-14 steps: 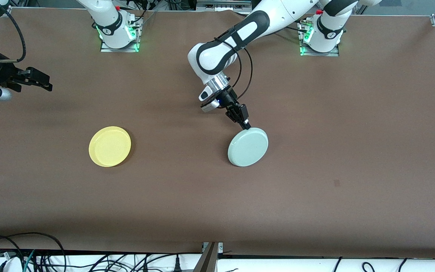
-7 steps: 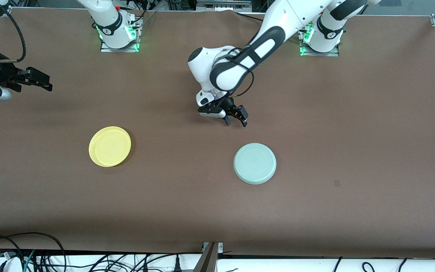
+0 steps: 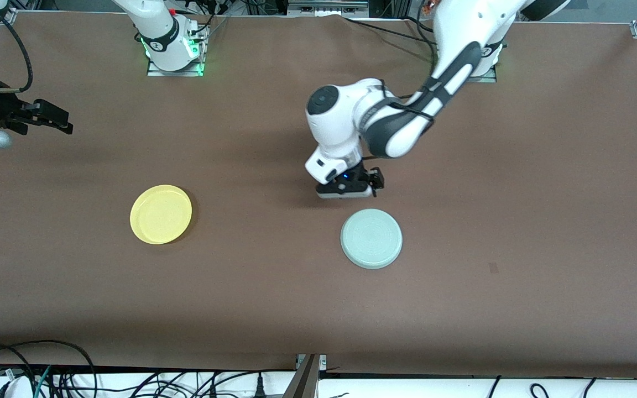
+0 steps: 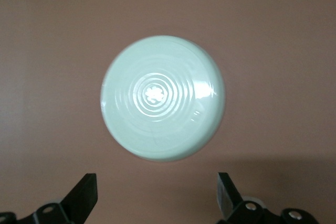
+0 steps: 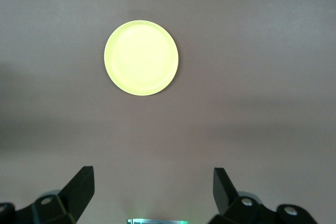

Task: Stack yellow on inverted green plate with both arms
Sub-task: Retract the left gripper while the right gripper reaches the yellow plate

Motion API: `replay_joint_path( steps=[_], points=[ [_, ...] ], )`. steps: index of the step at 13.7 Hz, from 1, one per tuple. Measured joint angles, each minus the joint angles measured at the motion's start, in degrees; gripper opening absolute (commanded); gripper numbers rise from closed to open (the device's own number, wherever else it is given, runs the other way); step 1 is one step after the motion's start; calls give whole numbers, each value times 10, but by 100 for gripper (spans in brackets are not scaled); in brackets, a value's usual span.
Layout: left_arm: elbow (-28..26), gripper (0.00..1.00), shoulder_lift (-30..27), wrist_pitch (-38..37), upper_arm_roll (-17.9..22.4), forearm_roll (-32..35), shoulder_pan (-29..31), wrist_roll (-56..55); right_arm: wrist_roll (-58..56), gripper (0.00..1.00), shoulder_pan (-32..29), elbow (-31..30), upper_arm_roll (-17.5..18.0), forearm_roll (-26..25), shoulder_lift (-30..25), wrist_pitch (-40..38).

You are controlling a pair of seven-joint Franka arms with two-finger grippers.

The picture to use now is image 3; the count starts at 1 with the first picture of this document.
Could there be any pale green round plate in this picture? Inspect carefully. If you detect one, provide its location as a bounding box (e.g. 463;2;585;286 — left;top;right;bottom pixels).
340;208;403;270

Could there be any yellow round plate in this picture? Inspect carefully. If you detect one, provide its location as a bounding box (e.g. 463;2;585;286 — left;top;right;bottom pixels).
130;185;192;245

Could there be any brown table cover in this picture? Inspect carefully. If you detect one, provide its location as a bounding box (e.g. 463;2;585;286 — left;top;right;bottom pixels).
0;11;637;380

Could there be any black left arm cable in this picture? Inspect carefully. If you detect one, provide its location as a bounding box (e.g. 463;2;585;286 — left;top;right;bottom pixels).
362;17;447;162

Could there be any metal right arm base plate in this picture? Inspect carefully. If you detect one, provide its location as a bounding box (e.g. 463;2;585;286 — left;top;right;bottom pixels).
147;27;205;77

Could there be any long black base cable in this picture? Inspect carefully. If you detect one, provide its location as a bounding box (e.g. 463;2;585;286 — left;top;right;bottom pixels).
342;15;436;46

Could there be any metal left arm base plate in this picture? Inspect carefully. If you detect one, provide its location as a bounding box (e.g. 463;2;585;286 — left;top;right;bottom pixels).
465;65;498;83

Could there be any aluminium frame post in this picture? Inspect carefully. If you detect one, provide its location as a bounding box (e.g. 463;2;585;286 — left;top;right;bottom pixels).
283;354;328;398

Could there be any black looped floor cable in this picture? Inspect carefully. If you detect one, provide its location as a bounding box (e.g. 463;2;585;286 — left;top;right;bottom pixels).
0;339;99;398

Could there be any green cable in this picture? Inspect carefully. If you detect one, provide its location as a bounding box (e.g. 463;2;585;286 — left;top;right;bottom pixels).
33;365;53;398

